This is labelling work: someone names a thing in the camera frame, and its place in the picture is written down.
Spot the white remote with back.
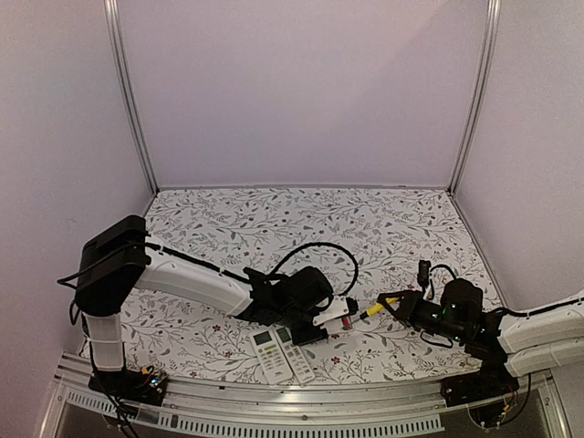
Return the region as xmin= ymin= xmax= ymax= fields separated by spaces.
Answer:
xmin=323 ymin=317 xmax=353 ymax=336

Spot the aluminium front rail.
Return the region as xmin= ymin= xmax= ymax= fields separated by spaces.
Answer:
xmin=35 ymin=353 xmax=577 ymax=437

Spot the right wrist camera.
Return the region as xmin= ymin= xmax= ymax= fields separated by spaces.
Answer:
xmin=417 ymin=260 xmax=432 ymax=292

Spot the red battery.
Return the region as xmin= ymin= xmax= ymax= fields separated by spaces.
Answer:
xmin=341 ymin=317 xmax=352 ymax=331

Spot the aluminium corner post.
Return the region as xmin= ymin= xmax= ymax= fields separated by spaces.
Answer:
xmin=103 ymin=0 xmax=160 ymax=196
xmin=447 ymin=0 xmax=501 ymax=198

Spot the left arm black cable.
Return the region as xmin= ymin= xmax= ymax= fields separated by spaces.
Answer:
xmin=266 ymin=241 xmax=360 ymax=297

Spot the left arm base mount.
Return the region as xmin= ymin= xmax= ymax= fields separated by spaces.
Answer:
xmin=89 ymin=366 xmax=168 ymax=407

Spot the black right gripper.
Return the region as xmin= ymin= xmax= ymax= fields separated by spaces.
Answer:
xmin=379 ymin=289 xmax=467 ymax=343

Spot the yellow handled screwdriver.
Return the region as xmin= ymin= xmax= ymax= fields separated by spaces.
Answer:
xmin=360 ymin=297 xmax=398 ymax=320

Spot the narrow white remote control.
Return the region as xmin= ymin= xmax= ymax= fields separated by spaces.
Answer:
xmin=275 ymin=328 xmax=316 ymax=385

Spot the right aluminium corner post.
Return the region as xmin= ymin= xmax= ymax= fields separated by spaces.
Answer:
xmin=447 ymin=0 xmax=501 ymax=198

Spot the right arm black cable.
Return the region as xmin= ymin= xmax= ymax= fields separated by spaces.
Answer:
xmin=430 ymin=263 xmax=459 ymax=284

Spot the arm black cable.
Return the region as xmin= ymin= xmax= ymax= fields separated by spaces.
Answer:
xmin=266 ymin=241 xmax=360 ymax=297
xmin=430 ymin=263 xmax=459 ymax=284

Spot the left aluminium corner post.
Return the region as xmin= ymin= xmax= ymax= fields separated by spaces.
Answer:
xmin=103 ymin=0 xmax=160 ymax=196

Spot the white remote with green buttons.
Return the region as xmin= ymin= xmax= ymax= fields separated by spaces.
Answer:
xmin=249 ymin=329 xmax=294 ymax=385

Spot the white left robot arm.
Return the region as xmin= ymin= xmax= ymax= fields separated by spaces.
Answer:
xmin=63 ymin=215 xmax=333 ymax=396

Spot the floral patterned table mat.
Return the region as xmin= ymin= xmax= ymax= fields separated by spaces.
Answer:
xmin=121 ymin=188 xmax=501 ymax=385

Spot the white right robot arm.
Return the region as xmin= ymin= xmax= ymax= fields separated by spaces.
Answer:
xmin=377 ymin=278 xmax=583 ymax=398

